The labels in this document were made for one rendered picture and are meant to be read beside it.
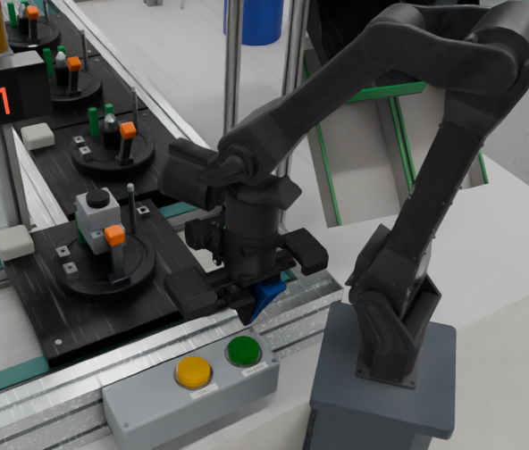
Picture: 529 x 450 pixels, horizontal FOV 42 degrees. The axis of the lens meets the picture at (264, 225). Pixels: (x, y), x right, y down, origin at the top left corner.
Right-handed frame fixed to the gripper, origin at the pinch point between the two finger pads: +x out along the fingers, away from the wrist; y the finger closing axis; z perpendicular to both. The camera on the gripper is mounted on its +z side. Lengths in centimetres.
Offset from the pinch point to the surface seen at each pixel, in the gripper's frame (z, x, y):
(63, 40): 93, 8, -9
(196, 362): 0.6, 7.8, 6.3
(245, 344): 0.3, 7.8, -0.4
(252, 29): 95, 14, -58
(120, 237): 15.3, -2.2, 9.4
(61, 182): 43.3, 7.8, 8.7
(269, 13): 94, 10, -62
